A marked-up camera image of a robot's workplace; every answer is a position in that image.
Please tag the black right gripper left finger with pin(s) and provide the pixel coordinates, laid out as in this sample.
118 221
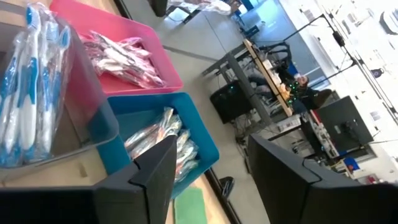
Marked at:
149 186

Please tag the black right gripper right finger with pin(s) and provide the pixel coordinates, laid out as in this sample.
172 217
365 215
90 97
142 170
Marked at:
280 186

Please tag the yellow bristled toothbrush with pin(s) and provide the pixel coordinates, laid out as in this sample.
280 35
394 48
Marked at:
118 59

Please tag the blue toothbrush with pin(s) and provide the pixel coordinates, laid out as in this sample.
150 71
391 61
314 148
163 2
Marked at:
29 93
46 93
7 87
59 77
12 130

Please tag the green plastic lid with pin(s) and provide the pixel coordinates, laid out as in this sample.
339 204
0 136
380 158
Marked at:
189 207

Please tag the teal plastic bin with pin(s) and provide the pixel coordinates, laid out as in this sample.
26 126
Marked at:
199 124

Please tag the large black monitor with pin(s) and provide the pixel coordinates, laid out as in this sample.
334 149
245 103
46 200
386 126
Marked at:
342 124

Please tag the pink plastic bin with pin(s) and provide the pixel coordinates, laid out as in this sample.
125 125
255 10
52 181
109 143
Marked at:
124 90

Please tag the black computer case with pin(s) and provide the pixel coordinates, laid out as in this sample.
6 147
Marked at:
230 102

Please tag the person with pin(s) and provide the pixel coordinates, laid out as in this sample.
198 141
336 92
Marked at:
303 82

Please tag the desk with black legs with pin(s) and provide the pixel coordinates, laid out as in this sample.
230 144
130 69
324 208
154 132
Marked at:
267 77

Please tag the clear plastic bin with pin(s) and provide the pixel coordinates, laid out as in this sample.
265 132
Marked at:
87 93

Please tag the black ceiling spotlight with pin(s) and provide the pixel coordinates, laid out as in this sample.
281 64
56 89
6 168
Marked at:
377 73

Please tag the black metal gantry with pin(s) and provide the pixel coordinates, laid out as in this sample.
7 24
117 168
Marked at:
337 36

